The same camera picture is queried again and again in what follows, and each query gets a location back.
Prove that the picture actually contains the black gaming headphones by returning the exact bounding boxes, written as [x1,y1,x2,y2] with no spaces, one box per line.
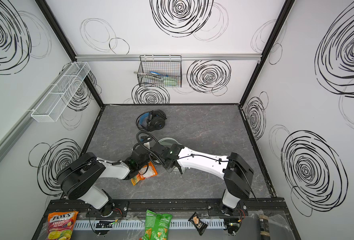
[135,110,167,132]

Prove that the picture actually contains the mint green headphones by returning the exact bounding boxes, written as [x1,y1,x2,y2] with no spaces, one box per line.
[159,138,185,174]

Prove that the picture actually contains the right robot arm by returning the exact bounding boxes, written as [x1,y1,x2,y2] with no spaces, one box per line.
[150,143,254,216]

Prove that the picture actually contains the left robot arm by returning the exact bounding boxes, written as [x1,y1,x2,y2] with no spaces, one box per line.
[56,132,155,217]

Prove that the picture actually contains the blue item in basket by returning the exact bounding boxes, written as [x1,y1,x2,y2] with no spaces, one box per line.
[150,71,164,78]

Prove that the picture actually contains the orange snack packet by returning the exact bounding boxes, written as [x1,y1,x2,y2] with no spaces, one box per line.
[131,162,158,186]

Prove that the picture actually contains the green chips bag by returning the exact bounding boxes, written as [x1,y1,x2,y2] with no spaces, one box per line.
[140,210,172,240]

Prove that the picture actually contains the small dark snack packet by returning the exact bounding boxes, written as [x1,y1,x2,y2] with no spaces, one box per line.
[188,212,208,236]

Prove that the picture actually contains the dark bottle at edge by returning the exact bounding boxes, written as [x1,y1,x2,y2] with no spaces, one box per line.
[259,214,271,240]

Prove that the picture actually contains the Fox's fruits candy bag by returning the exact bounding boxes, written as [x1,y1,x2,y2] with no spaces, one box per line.
[46,211,78,240]

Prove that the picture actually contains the black wire basket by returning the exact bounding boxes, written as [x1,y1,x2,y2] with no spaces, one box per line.
[137,55,183,88]

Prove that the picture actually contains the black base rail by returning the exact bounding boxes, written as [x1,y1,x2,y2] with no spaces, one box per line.
[43,198,289,219]

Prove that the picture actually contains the white slotted cable duct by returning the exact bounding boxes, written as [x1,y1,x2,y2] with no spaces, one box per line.
[74,218,226,232]

